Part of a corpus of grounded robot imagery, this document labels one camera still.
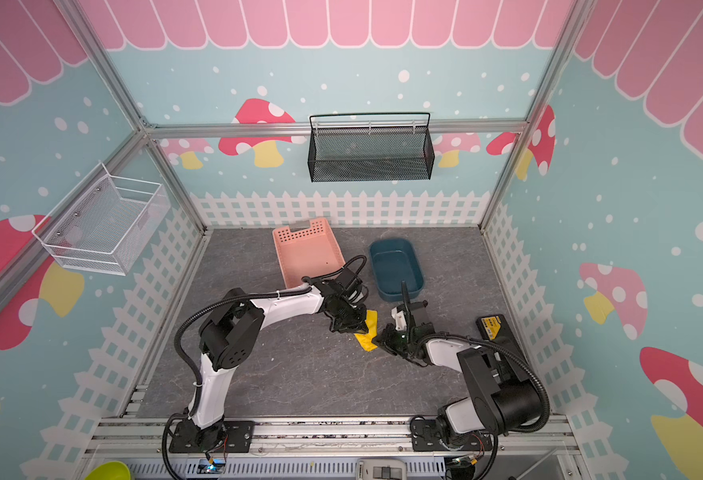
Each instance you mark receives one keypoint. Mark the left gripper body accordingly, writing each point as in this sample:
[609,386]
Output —
[349,318]

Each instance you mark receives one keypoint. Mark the yellow paper napkin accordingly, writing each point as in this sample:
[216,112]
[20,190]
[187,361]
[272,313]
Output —
[366,339]

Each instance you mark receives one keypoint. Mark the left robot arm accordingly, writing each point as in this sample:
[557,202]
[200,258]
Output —
[216,340]

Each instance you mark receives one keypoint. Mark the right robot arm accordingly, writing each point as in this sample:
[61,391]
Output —
[503,393]

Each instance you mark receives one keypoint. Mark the dark teal plastic tray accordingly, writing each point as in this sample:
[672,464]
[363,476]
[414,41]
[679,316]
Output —
[394,261]

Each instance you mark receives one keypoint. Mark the pink perforated plastic basket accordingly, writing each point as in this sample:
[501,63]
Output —
[308,252]

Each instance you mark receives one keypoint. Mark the black yellow flat device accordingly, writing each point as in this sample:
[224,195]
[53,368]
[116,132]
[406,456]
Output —
[496,329]

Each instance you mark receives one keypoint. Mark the green round object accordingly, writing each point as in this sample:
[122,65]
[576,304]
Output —
[112,470]

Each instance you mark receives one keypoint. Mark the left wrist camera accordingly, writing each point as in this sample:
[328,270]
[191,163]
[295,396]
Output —
[348,284]

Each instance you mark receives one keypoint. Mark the black wire mesh wall basket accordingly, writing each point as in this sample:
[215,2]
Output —
[380,146]

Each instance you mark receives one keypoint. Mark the white wire mesh wall basket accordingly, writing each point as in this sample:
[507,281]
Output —
[103,225]

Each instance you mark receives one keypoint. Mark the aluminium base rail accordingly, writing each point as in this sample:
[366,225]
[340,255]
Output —
[326,448]

